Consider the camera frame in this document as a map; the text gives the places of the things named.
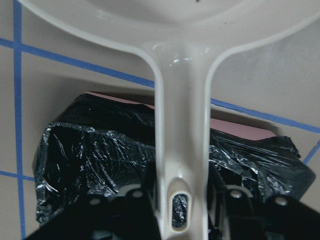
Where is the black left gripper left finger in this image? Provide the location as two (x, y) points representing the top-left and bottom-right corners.
(24, 163), (163, 240)

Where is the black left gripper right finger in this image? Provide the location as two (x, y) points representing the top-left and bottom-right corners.
(207, 165), (320, 240)

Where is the beige plastic dustpan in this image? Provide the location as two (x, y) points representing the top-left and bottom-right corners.
(21, 0), (320, 240)

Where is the black bag lined bin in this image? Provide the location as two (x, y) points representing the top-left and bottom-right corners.
(32, 93), (316, 225)

